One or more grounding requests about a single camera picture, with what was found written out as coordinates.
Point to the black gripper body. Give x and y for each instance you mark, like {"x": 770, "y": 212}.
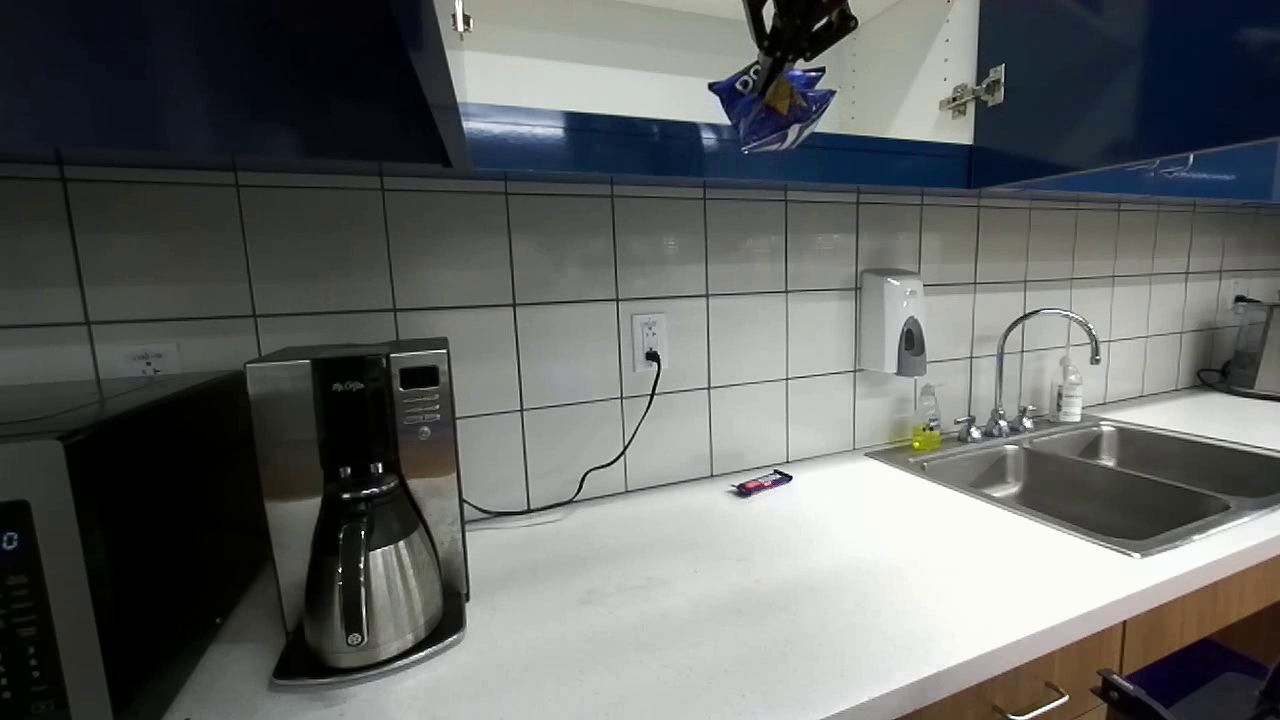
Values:
{"x": 803, "y": 22}

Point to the blue snack packet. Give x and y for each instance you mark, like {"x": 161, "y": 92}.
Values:
{"x": 780, "y": 118}

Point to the open white cabinet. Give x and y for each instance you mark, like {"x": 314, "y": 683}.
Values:
{"x": 584, "y": 81}

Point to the metal cabinet hinge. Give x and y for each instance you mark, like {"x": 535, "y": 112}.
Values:
{"x": 978, "y": 92}

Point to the blue cabinet door with hinge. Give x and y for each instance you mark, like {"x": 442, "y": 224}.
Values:
{"x": 1133, "y": 81}

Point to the closed blue cabinet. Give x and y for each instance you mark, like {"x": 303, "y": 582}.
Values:
{"x": 1175, "y": 169}

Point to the dark blue cabinet door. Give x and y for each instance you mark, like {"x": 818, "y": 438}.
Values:
{"x": 201, "y": 81}

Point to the wooden lower cabinet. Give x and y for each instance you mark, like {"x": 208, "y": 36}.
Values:
{"x": 1202, "y": 616}

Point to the chrome sink faucet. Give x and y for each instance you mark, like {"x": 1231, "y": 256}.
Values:
{"x": 1027, "y": 322}

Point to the yellow dish soap bottle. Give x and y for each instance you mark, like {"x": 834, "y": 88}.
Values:
{"x": 923, "y": 428}

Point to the small dark candy bar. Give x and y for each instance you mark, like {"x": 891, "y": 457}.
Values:
{"x": 760, "y": 481}

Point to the small white pump bottle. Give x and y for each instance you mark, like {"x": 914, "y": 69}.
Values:
{"x": 1069, "y": 395}

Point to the black steel coffee maker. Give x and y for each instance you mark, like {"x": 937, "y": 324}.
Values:
{"x": 427, "y": 443}

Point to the stainless steel double sink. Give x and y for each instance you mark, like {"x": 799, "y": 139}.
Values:
{"x": 1067, "y": 484}

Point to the dark countertop appliance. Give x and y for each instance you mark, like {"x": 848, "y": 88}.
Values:
{"x": 1252, "y": 351}

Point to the stainless steel carafe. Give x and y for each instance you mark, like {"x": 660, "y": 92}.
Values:
{"x": 374, "y": 586}

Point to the dark blue chair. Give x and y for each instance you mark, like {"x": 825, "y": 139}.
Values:
{"x": 1202, "y": 683}

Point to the black microwave oven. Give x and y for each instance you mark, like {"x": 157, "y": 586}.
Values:
{"x": 144, "y": 533}

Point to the white wall soap dispenser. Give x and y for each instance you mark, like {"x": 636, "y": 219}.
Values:
{"x": 891, "y": 322}

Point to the white wall outlet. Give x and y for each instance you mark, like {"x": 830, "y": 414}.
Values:
{"x": 649, "y": 335}
{"x": 148, "y": 360}

